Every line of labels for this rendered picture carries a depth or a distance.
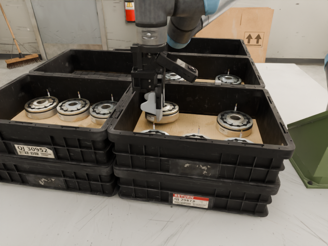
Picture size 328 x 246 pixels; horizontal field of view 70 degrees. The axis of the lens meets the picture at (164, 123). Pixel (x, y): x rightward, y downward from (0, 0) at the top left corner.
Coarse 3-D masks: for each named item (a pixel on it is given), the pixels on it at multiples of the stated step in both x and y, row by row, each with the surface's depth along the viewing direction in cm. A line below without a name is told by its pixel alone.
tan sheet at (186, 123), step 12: (144, 120) 74; (180, 120) 74; (192, 120) 74; (204, 120) 74; (216, 120) 74; (168, 132) 68; (180, 132) 68; (192, 132) 68; (204, 132) 68; (216, 132) 68; (252, 132) 68
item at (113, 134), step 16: (128, 96) 66; (272, 112) 59; (112, 128) 52; (144, 144) 51; (160, 144) 51; (176, 144) 50; (192, 144) 49; (208, 144) 48; (224, 144) 48; (240, 144) 48; (256, 144) 48; (272, 144) 48; (288, 144) 48
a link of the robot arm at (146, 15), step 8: (136, 0) 50; (144, 0) 49; (152, 0) 49; (160, 0) 49; (168, 0) 50; (136, 8) 51; (144, 8) 50; (152, 8) 50; (160, 8) 50; (168, 8) 51; (136, 16) 52; (144, 16) 51; (152, 16) 51; (160, 16) 51; (168, 16) 54; (136, 24) 54; (144, 24) 52; (152, 24) 52; (160, 24) 52
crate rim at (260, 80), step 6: (174, 54) 98; (180, 54) 98; (186, 54) 98; (192, 54) 98; (252, 60) 92; (252, 66) 86; (258, 72) 81; (258, 78) 77; (222, 84) 73; (228, 84) 72; (234, 84) 72; (240, 84) 73; (246, 84) 72; (264, 84) 72
